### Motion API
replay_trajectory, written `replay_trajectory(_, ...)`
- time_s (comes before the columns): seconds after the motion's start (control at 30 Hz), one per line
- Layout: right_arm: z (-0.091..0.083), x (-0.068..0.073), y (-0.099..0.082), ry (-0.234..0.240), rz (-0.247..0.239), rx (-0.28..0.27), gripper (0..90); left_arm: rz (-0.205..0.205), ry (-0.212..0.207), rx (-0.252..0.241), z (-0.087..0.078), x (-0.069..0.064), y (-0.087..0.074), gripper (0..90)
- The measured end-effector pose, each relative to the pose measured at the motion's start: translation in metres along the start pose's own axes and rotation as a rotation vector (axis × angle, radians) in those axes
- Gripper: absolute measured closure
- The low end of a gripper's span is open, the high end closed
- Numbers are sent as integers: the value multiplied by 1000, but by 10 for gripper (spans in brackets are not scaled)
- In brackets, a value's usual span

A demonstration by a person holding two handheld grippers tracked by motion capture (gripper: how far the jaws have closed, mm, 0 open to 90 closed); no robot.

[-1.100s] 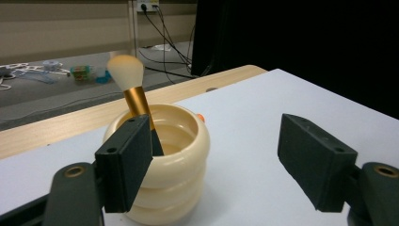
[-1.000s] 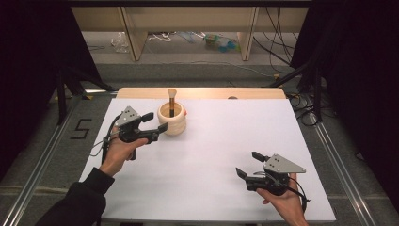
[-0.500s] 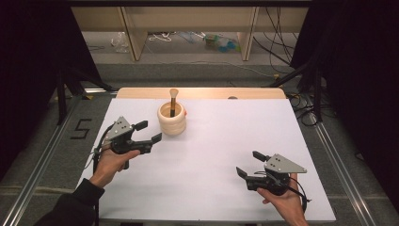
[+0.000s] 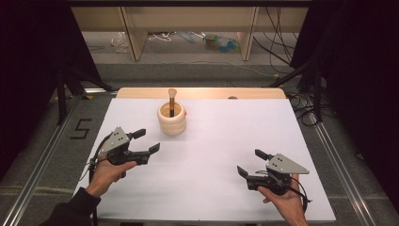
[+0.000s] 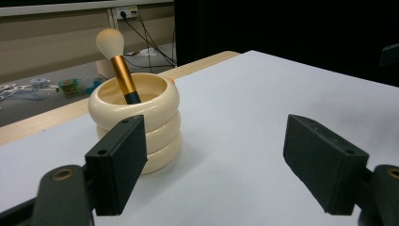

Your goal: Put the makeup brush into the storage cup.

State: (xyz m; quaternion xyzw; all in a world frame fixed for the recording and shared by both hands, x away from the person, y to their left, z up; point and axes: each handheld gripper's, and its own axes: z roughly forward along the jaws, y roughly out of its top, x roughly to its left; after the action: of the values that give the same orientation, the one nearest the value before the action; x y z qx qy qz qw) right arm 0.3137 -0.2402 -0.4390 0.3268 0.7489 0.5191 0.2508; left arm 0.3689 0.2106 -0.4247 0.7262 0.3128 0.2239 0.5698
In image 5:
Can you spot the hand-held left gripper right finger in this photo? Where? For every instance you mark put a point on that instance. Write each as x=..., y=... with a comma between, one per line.
x=326, y=166

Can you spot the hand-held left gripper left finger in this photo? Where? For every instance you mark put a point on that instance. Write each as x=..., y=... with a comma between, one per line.
x=117, y=166

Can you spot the cream ringed holder cup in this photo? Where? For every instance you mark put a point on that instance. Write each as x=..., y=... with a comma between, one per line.
x=160, y=103

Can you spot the black gold makeup brush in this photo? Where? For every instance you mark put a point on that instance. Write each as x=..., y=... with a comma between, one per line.
x=121, y=70

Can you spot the small blue item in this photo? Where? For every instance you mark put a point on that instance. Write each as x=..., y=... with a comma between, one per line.
x=94, y=86

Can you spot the small green item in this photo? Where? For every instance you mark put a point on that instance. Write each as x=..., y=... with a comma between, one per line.
x=69, y=86

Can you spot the white tape roll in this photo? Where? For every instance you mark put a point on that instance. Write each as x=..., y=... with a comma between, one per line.
x=40, y=83

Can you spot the white paper scrap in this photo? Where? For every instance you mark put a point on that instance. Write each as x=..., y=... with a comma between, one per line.
x=147, y=51

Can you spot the dark stand part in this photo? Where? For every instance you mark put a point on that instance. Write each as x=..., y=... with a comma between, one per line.
x=390, y=55

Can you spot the beige desk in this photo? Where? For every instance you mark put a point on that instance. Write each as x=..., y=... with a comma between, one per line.
x=47, y=40

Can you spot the white wall socket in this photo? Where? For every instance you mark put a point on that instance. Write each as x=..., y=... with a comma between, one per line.
x=127, y=12

